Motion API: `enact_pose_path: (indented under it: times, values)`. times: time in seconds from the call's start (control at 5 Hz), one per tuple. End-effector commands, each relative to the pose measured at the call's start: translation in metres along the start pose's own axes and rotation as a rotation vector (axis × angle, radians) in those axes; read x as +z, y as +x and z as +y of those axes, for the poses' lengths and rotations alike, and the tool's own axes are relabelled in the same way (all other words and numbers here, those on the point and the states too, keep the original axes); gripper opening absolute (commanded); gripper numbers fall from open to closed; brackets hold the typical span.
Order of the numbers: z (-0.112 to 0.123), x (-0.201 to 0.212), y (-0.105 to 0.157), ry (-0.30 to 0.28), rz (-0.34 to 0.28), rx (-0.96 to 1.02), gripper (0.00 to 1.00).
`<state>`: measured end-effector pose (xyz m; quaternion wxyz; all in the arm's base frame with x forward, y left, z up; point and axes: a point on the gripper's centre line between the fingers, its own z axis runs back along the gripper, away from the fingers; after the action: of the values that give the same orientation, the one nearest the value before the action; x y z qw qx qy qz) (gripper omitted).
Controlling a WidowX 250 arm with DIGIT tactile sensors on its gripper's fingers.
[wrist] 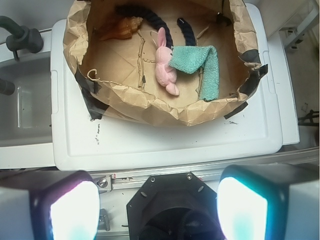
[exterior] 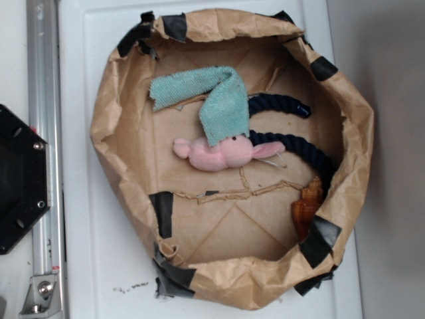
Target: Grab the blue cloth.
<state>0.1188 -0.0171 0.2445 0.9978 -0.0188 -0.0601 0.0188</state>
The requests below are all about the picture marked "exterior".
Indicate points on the light blue terry cloth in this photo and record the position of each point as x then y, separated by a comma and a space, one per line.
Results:
223, 114

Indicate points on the crumpled brown paper bag bin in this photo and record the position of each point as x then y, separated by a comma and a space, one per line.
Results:
229, 236

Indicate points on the pink plush bunny toy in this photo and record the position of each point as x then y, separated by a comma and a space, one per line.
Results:
232, 152

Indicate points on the orange brown seashell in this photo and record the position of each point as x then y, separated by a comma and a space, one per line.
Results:
304, 209

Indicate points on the white plastic tray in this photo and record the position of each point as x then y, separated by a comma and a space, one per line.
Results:
110, 274

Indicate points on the aluminium extrusion rail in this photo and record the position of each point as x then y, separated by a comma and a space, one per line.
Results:
49, 253

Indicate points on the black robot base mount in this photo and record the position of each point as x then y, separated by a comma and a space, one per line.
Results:
24, 188

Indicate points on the metal corner bracket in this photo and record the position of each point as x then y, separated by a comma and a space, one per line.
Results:
43, 297

